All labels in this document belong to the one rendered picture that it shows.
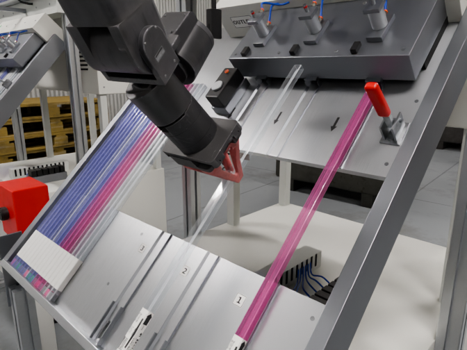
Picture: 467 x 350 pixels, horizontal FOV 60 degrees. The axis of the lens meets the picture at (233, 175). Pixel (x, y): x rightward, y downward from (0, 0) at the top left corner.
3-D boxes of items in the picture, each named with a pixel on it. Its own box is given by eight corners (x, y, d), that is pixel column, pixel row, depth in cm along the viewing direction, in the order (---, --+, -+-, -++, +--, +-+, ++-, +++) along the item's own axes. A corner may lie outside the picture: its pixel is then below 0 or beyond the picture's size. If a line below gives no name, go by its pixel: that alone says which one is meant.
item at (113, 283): (257, 484, 41) (242, 482, 39) (21, 267, 86) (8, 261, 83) (336, 314, 47) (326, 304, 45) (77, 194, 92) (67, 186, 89)
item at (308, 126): (397, 198, 54) (388, 176, 51) (130, 139, 99) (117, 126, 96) (474, 29, 65) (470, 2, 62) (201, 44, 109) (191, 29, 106)
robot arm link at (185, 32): (72, 42, 41) (138, 43, 37) (126, -31, 45) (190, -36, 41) (133, 117, 50) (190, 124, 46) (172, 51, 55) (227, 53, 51)
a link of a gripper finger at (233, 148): (228, 155, 62) (193, 116, 56) (263, 162, 58) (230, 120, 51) (206, 191, 60) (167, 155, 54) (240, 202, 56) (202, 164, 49)
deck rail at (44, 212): (28, 277, 87) (3, 265, 83) (24, 273, 88) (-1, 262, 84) (201, 45, 110) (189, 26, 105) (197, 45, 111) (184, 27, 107)
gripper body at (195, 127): (193, 121, 58) (161, 86, 53) (246, 129, 51) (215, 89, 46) (169, 158, 56) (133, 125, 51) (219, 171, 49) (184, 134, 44)
